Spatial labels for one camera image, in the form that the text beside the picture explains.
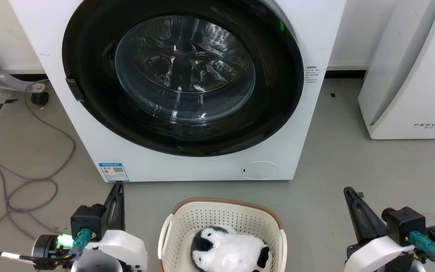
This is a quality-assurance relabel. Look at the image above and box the right arm cable teal plug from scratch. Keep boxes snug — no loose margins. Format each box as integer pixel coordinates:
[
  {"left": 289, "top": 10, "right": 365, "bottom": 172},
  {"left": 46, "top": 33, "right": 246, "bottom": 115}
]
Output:
[{"left": 409, "top": 230, "right": 435, "bottom": 272}]

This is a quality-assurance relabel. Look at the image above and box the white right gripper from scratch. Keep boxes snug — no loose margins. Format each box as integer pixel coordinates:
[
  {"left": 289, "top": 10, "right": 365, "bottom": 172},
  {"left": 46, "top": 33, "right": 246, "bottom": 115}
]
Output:
[{"left": 343, "top": 187, "right": 417, "bottom": 272}]

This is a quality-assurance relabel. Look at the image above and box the white front-load washing machine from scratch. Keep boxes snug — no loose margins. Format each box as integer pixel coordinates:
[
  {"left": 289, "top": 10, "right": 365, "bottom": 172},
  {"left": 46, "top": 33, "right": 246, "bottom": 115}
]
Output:
[{"left": 9, "top": 0, "right": 347, "bottom": 183}]

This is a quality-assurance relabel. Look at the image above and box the blue energy label sticker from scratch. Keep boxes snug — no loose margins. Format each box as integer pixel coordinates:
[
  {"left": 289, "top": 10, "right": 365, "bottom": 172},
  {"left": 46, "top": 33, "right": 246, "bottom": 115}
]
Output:
[{"left": 98, "top": 162, "right": 130, "bottom": 183}]

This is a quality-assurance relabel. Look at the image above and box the small black text sticker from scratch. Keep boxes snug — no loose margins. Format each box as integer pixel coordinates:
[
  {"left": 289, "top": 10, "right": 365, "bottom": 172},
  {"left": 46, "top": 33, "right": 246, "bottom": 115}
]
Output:
[{"left": 305, "top": 66, "right": 320, "bottom": 84}]

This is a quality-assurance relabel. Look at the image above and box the oval white filter cover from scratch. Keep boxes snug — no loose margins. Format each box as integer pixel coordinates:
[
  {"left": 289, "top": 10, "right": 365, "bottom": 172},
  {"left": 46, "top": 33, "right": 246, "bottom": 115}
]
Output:
[{"left": 241, "top": 161, "right": 279, "bottom": 180}]

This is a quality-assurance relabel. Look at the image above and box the black round washer door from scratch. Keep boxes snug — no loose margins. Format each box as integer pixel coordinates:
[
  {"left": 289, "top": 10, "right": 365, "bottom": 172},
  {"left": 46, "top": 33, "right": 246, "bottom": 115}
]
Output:
[{"left": 62, "top": 0, "right": 304, "bottom": 157}]

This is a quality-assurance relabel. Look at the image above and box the black and white plush toy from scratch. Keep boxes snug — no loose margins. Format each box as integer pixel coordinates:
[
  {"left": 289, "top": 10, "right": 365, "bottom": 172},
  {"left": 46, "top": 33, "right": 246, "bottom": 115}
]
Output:
[{"left": 190, "top": 226, "right": 271, "bottom": 272}]

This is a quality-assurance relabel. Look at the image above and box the white Feelbird appliance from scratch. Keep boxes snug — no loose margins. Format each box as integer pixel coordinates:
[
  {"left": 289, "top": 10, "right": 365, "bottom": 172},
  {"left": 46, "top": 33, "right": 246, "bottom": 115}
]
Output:
[{"left": 358, "top": 0, "right": 435, "bottom": 140}]

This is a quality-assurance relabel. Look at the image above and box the grey floor cable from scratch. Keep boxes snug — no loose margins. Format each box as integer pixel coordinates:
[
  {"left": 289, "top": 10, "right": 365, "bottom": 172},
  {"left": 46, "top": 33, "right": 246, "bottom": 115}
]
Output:
[{"left": 0, "top": 79, "right": 77, "bottom": 253}]

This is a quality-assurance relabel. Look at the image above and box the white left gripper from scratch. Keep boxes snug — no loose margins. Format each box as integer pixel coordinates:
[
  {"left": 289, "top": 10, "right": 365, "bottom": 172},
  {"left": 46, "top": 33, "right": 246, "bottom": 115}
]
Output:
[{"left": 70, "top": 181, "right": 148, "bottom": 272}]

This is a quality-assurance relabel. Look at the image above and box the cream laundry basket brown rim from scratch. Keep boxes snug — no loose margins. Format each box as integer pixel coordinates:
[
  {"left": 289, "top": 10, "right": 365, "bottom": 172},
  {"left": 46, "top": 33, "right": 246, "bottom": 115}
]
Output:
[{"left": 157, "top": 197, "right": 288, "bottom": 272}]

